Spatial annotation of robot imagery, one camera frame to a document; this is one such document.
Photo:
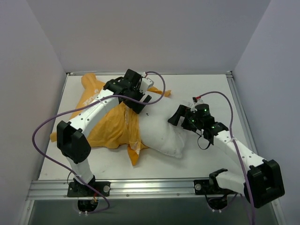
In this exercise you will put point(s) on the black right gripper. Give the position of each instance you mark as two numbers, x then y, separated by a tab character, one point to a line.
185	116

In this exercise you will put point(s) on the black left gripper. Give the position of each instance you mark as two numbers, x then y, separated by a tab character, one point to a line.
135	100

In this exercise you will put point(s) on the yellow printed pillowcase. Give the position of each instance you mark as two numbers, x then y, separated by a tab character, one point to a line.
118	127

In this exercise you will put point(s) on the white pillow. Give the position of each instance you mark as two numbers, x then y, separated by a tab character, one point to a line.
158	134

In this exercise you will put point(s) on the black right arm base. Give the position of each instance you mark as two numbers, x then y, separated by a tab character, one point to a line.
216	198

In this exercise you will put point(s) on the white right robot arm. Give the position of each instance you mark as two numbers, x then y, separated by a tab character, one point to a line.
263	179

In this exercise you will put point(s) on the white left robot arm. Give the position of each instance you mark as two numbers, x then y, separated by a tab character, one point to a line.
72	136

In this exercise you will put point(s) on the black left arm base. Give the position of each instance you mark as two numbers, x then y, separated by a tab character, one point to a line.
76	189

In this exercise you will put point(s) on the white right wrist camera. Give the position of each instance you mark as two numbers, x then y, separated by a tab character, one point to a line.
195	101

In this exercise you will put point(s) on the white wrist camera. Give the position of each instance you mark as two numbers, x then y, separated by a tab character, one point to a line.
195	101
146	83

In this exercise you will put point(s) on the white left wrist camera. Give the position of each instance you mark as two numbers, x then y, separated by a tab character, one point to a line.
146	83

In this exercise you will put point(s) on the aluminium table edge rail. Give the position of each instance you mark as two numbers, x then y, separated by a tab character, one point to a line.
241	113

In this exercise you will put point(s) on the aluminium front frame rail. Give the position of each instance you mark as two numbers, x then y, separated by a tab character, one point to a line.
120	189

